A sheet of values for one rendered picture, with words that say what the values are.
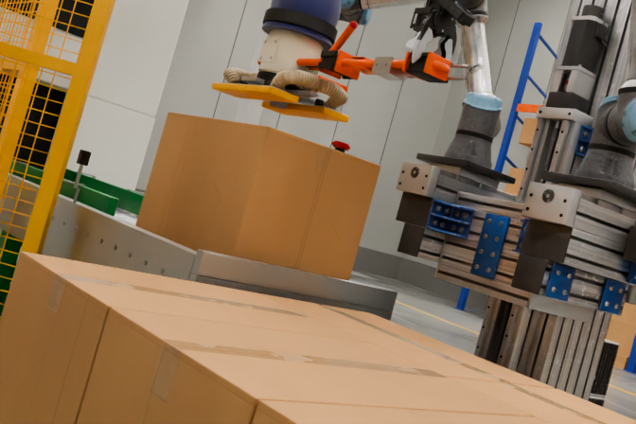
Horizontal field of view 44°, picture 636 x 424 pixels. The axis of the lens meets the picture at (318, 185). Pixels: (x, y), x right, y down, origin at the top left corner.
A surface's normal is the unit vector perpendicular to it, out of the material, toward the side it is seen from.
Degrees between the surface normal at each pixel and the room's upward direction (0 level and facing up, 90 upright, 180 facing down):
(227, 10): 90
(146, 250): 90
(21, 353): 90
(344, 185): 90
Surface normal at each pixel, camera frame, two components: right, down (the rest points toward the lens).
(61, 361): -0.72, -0.22
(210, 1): 0.56, 0.13
